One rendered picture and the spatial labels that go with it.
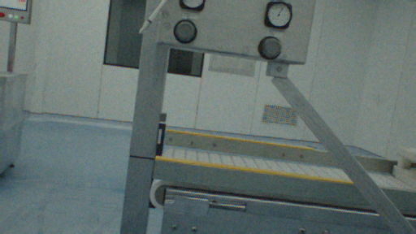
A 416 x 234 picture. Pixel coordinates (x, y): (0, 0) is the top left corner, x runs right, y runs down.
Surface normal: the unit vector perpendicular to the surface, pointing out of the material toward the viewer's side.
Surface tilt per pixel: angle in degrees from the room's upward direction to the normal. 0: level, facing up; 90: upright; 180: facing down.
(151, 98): 90
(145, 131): 90
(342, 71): 90
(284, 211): 90
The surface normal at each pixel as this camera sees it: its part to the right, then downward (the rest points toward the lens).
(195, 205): 0.04, 0.13
